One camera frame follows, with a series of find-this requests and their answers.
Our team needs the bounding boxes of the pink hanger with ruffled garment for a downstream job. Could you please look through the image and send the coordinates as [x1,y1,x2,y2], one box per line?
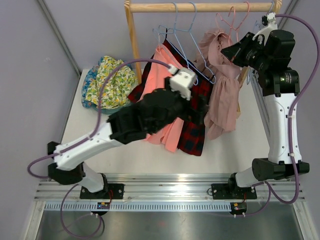
[215,6,236,46]

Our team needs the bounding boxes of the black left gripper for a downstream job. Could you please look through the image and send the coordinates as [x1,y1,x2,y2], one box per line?
[150,76,209,134]

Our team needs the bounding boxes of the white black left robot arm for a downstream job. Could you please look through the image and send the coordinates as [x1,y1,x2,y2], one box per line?
[48,88,208,199]

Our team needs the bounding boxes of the blue hanger with plaid skirt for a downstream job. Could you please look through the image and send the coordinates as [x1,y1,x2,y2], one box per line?
[152,2,217,85]

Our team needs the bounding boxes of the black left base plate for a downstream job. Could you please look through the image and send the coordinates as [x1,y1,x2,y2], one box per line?
[79,183,125,200]

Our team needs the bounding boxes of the teal plastic bin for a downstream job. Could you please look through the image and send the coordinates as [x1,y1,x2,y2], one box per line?
[91,104,122,116]

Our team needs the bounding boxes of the lemon print skirt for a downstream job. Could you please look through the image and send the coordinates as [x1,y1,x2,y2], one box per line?
[84,55,138,110]

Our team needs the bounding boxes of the wooden clothes rack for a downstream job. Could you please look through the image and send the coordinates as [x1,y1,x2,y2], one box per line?
[124,0,283,118]

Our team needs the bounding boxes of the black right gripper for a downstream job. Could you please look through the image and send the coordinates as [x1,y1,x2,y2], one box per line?
[221,32,271,73]

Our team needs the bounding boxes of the white slotted cable duct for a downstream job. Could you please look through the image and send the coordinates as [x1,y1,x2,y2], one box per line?
[44,201,231,212]

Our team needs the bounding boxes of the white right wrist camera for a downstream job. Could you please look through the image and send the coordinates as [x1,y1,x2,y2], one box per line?
[252,12,278,45]

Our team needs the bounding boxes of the pink wire hanger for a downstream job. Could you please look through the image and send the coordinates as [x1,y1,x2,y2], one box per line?
[234,1,251,41]

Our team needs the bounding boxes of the blue hanger with pink skirt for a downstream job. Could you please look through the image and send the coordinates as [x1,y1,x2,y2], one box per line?
[152,1,198,69]

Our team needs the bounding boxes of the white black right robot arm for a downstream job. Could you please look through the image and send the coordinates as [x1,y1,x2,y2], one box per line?
[221,29,310,198]

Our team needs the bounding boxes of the salmon pink skirt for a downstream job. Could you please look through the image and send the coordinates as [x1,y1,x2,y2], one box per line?
[142,44,184,153]

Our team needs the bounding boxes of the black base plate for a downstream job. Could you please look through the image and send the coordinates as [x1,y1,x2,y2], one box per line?
[211,183,257,200]
[79,183,125,200]

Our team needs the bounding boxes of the red black plaid skirt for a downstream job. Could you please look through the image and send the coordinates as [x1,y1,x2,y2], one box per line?
[128,40,213,156]

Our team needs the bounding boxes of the dusty pink ruffled garment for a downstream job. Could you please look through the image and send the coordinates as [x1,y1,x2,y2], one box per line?
[195,28,241,140]

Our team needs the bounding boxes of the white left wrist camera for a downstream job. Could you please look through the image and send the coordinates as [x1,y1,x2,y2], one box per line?
[164,64,197,101]

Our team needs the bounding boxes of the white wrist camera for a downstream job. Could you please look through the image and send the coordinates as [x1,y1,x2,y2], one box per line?
[164,64,197,101]
[252,12,278,45]

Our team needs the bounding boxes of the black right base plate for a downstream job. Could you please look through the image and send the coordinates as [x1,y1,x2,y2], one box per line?
[211,183,257,200]

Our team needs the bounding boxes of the aluminium mounting rail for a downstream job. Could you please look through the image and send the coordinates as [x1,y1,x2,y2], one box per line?
[33,173,307,202]

